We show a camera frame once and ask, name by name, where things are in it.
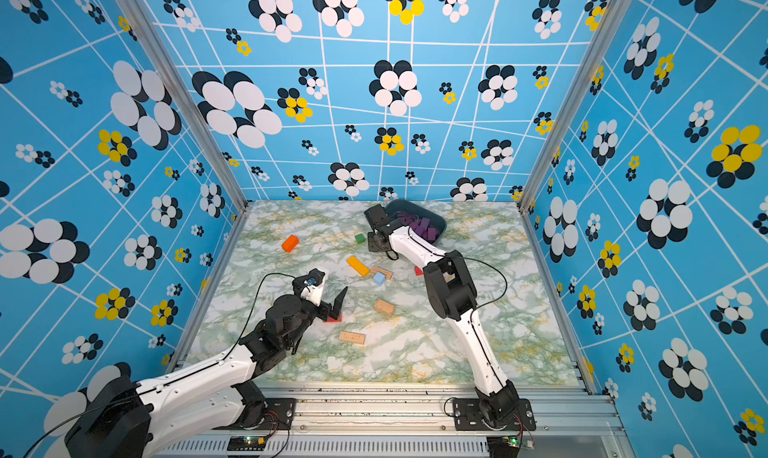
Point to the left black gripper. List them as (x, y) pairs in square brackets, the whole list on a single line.
[(327, 310)]

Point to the yellow long brick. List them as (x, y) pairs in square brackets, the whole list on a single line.
[(358, 266)]

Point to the natural wood square brick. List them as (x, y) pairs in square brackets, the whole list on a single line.
[(384, 308)]

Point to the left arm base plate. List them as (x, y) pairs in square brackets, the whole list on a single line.
[(270, 415)]

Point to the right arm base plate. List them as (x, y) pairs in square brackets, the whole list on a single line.
[(472, 415)]

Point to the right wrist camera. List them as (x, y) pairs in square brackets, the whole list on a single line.
[(377, 217)]

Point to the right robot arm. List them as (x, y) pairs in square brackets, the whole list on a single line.
[(453, 296)]

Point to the engraved natural wood brick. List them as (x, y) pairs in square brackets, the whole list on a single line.
[(388, 274)]

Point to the natural wood brick front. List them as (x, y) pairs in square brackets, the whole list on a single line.
[(352, 337)]

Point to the dark teal storage bin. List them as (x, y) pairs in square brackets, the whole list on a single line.
[(410, 214)]

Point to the aluminium front rail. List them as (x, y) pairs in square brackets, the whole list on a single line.
[(412, 422)]

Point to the orange brick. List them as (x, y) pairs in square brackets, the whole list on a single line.
[(290, 243)]

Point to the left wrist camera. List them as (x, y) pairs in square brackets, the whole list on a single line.
[(314, 287)]

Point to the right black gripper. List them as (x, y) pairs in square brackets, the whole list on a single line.
[(371, 242)]

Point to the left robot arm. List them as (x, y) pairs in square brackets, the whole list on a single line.
[(127, 418)]

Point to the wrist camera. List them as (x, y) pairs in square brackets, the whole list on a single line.
[(314, 287), (377, 217)]

